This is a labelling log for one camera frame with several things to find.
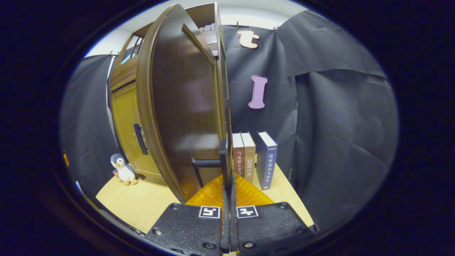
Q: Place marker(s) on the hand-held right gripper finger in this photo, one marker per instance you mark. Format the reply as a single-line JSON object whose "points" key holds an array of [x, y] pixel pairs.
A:
{"points": [[225, 220], [233, 220]]}

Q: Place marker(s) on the wooden shoe cabinet door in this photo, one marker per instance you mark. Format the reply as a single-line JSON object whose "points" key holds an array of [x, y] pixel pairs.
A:
{"points": [[128, 117], [185, 106]]}

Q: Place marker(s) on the wooden double-door shoe cabinet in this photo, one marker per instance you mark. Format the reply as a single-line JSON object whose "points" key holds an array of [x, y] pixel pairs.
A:
{"points": [[202, 16]]}

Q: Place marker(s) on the red spine book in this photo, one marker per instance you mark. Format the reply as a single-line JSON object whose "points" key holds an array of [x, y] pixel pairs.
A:
{"points": [[238, 156]]}

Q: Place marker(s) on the tan spine book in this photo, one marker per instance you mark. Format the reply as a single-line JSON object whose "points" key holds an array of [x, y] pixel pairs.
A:
{"points": [[249, 158]]}

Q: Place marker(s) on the dark blue book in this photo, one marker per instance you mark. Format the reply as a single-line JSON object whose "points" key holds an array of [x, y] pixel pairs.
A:
{"points": [[266, 163]]}

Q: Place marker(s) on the penguin plush toy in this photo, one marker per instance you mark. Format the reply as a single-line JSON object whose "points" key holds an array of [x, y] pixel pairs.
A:
{"points": [[124, 172]]}

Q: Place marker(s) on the black backdrop cloth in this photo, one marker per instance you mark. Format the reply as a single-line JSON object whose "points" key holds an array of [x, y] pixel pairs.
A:
{"points": [[337, 142]]}

